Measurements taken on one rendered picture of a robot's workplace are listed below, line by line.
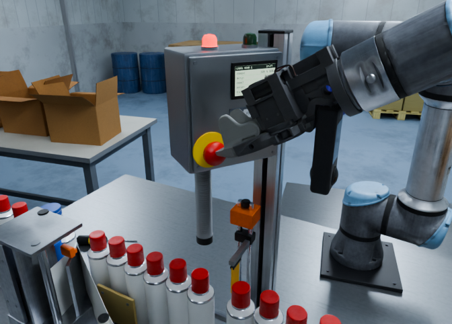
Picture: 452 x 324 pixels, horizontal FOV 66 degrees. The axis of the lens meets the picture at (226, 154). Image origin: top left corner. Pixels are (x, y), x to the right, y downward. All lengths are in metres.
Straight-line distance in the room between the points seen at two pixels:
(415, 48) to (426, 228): 0.69
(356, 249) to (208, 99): 0.71
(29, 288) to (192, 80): 0.52
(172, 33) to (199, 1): 0.86
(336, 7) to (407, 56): 6.62
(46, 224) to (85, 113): 1.48
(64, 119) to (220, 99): 1.82
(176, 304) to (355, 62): 0.54
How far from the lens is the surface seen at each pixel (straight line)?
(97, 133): 2.20
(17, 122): 2.64
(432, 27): 0.40
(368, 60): 0.40
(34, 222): 0.80
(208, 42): 0.54
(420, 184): 0.98
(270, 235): 0.72
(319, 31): 0.53
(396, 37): 0.40
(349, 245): 1.10
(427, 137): 0.93
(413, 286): 1.15
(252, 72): 0.56
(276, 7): 7.09
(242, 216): 0.64
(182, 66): 0.52
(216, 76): 0.53
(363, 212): 1.03
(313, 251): 1.17
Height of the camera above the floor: 1.53
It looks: 22 degrees down
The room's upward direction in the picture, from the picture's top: straight up
